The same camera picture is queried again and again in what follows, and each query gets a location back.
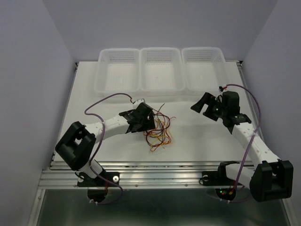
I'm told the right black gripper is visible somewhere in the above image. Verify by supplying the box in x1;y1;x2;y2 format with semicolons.
190;92;227;121

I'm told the yellow wire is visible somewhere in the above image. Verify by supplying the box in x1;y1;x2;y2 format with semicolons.
149;119;176;153

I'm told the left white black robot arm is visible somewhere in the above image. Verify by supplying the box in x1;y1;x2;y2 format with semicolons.
55;101;155;187

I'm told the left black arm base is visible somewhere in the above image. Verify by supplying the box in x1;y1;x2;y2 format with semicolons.
74;171;124;205

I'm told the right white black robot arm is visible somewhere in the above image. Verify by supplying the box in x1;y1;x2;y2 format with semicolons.
191;91;293;202

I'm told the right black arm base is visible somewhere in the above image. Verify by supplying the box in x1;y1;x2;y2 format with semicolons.
199;171;239;203

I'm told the right white plastic basket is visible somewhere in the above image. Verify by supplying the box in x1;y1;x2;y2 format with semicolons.
181;47;229;96

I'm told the white plastic basket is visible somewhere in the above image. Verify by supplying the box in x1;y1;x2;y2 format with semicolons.
181;47;229;96
139;47;185;97
94;48;140;97

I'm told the middle white plastic basket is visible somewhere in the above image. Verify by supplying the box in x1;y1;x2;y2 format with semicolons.
139;47;185;97

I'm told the left white plastic basket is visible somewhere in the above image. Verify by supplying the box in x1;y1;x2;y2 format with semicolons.
94;48;140;97

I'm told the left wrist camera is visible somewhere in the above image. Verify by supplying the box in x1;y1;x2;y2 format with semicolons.
132;98;146;109

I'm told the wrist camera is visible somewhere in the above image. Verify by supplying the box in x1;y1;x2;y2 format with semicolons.
218;85;228;93
132;98;146;109

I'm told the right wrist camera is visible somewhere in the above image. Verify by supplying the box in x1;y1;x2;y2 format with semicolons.
218;85;228;93

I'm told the red black twin wire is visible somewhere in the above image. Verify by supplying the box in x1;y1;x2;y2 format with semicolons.
150;102;166;118

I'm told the aluminium frame rail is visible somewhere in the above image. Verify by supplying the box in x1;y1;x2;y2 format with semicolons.
38;161;220;190

